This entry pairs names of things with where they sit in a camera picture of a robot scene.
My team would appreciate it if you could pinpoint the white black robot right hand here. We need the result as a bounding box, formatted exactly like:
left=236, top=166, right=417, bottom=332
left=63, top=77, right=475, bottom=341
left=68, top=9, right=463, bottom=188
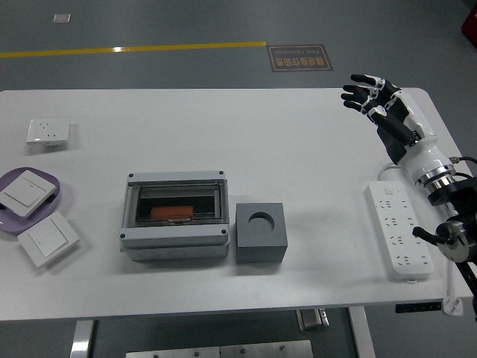
left=340, top=73, right=452, bottom=186

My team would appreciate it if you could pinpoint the orange cylinder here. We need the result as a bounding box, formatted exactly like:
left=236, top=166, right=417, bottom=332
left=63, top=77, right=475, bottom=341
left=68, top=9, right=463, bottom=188
left=151, top=204, right=195, bottom=219

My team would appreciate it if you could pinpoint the grey box with clear lid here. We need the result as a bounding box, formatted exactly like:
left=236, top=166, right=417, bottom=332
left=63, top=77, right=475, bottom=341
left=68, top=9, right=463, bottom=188
left=119, top=170, right=230, bottom=262

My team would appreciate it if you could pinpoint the grey cube with round hole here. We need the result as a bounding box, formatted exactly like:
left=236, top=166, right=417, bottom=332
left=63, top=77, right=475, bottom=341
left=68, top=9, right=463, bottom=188
left=235, top=203, right=288, bottom=265

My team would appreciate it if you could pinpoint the white power strip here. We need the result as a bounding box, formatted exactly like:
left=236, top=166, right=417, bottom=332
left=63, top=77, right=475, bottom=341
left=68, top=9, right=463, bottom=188
left=364, top=180, right=436, bottom=281

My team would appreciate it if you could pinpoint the red object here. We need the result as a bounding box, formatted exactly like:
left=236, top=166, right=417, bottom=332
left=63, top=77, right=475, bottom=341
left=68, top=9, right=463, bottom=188
left=461, top=7, right=477, bottom=38

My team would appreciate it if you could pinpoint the black table control panel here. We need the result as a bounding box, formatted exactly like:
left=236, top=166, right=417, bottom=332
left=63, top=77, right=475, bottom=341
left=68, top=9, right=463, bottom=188
left=395, top=304, right=443, bottom=314

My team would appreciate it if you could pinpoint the brown floor sign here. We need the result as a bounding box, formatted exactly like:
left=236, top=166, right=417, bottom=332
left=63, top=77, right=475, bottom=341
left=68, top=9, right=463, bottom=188
left=266, top=43, right=334, bottom=73

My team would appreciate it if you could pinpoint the white table leg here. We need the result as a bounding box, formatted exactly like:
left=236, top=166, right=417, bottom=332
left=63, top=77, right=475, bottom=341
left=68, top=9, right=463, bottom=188
left=348, top=307, right=376, bottom=358

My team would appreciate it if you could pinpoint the purple tray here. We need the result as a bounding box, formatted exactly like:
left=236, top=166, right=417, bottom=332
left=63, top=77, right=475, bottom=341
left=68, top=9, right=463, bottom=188
left=0, top=166, right=63, bottom=235

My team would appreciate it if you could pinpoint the white power cord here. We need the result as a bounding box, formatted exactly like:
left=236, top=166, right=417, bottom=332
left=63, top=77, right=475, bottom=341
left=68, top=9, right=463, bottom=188
left=377, top=162, right=464, bottom=318

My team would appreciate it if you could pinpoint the metal bracket under table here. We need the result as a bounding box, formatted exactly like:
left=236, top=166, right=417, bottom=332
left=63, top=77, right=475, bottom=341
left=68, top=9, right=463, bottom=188
left=296, top=308, right=331, bottom=332

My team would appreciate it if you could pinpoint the grey metal base plate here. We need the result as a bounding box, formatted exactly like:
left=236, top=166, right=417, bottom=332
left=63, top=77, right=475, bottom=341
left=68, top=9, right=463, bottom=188
left=125, top=339, right=314, bottom=358

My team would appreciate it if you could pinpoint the white wall socket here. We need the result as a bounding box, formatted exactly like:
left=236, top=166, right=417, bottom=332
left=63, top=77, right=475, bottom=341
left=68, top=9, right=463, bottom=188
left=25, top=118, right=71, bottom=145

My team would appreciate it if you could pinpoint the white wall switch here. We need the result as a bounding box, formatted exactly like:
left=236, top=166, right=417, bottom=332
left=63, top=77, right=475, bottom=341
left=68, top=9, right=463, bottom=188
left=0, top=169, right=57, bottom=219
left=16, top=211, right=80, bottom=269

